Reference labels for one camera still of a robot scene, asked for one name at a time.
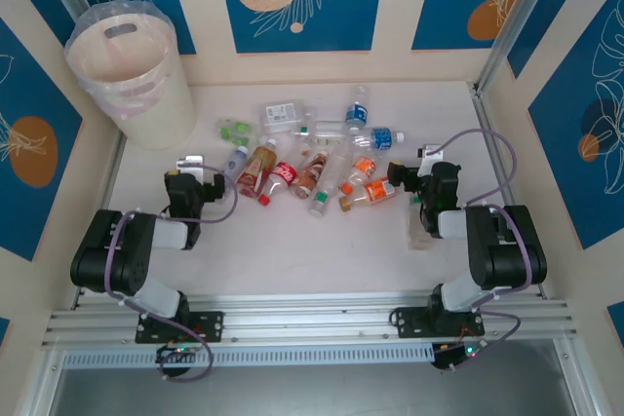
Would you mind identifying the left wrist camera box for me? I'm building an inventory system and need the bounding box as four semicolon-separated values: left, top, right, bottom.
175;155;206;177

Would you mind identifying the red-capped cola bottle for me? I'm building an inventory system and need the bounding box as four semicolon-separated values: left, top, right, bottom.
256;160;299;207

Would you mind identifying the small black controller board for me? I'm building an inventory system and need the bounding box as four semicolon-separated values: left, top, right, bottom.
155;343;199;363
432;343;482;369

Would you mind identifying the clear plastic bin liner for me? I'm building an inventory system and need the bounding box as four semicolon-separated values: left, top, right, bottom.
64;0;177;120

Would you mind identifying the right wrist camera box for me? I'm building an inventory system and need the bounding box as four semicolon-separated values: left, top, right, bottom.
417;144;446;164

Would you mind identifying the clear bottle green cap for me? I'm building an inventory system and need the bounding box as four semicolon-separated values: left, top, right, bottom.
291;119;353;148

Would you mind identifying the aluminium table side rail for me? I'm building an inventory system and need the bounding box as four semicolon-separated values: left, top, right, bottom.
468;83;545;298

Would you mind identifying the aluminium mounting rail frame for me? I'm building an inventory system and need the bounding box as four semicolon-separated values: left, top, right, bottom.
41;292;579;350

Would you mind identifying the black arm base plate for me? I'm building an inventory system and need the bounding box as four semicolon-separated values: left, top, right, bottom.
391;306;487;339
135;311;225;344

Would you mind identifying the crushed clear bottle green label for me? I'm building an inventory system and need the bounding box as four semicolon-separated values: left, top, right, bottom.
215;116;260;145

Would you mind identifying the small clear bottle white cap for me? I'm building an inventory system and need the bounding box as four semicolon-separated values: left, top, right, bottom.
223;144;252;184

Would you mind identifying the brown coffee label bottle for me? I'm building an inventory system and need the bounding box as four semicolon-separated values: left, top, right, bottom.
291;150;332;202

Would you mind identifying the white-capped clear bottle blue label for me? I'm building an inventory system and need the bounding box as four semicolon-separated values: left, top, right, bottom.
351;126;407;152

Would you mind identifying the plain clear plastic bottle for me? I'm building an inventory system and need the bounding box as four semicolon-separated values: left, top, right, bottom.
407;194;440;251

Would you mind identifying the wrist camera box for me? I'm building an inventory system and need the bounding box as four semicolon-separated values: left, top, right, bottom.
175;155;206;177
417;144;446;164

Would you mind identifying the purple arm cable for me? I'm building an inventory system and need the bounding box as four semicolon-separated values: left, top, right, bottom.
105;165;241;383
436;128;535;373

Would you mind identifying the clear bottle white label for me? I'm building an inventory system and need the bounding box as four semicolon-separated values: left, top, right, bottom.
256;99;316;135

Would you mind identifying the tea bottle red label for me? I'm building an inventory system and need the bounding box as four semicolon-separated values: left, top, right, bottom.
236;137;283;200

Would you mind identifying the white slotted cable duct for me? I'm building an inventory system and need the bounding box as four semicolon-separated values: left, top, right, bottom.
60;343;436;369

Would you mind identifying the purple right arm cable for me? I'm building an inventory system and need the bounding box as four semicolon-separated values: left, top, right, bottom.
436;128;535;373

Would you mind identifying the cream plastic waste bin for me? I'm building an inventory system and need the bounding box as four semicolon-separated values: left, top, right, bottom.
64;0;199;152

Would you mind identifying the aluminium frame leg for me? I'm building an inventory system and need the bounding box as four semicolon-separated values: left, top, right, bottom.
553;337;613;416
12;350;67;416

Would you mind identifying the orange label bottle tan cap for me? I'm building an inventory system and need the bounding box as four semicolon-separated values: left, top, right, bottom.
338;175;400;213

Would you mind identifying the clear bottle green-white label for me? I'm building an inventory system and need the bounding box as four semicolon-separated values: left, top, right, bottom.
307;150;356;219

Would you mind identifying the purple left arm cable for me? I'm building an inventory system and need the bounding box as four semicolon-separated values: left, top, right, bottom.
105;165;241;383

